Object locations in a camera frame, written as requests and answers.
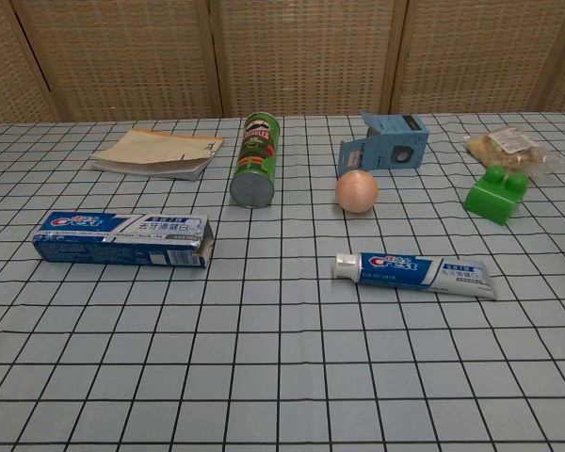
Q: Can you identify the small blue carton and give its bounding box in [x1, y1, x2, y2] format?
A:
[337, 111, 430, 176]

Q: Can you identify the green Pringles can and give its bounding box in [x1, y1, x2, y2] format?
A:
[229, 111, 282, 209]

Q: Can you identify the woven rattan folding screen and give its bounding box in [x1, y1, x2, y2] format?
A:
[0, 0, 565, 133]

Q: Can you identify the blue grid tablecloth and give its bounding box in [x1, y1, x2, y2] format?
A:
[0, 111, 565, 452]

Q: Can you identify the peach pink ball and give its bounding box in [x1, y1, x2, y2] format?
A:
[334, 170, 380, 216]

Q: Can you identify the blue white Crest toothpaste tube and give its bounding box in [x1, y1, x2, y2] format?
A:
[331, 250, 499, 301]

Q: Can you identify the clear bag of bread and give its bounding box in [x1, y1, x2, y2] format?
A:
[464, 127, 565, 179]

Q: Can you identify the green plastic building block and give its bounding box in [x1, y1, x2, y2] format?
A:
[463, 165, 529, 227]

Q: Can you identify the beige paper notebook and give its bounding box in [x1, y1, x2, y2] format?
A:
[90, 128, 226, 183]

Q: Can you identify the blue Crest toothpaste box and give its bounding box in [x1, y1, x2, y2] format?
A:
[31, 210, 217, 269]

